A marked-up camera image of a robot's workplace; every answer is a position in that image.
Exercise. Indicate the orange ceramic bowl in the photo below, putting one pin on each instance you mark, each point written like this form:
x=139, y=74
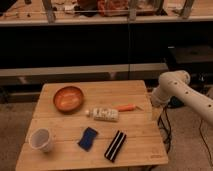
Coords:
x=68, y=99

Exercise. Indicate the wooden folding table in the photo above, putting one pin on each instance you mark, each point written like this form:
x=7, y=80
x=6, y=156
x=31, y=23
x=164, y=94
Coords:
x=59, y=142

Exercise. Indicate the white paper cup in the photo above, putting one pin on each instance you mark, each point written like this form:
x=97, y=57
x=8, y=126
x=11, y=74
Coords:
x=41, y=139

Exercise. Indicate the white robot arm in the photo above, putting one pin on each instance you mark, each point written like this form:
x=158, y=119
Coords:
x=176, y=83

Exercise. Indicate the black box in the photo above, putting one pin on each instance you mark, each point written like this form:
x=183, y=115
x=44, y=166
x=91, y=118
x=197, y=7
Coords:
x=193, y=59

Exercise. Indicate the white plastic bottle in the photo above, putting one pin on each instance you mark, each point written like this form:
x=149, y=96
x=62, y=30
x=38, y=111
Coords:
x=103, y=114

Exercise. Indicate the long workbench shelf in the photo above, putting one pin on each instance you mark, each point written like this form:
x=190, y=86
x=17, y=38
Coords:
x=101, y=12

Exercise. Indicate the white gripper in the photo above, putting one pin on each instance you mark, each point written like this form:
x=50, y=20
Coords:
x=158, y=98

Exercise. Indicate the black white striped brush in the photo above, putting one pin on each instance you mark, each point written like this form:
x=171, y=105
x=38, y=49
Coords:
x=115, y=146

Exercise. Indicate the blue sponge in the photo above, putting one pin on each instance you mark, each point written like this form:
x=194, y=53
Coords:
x=87, y=138

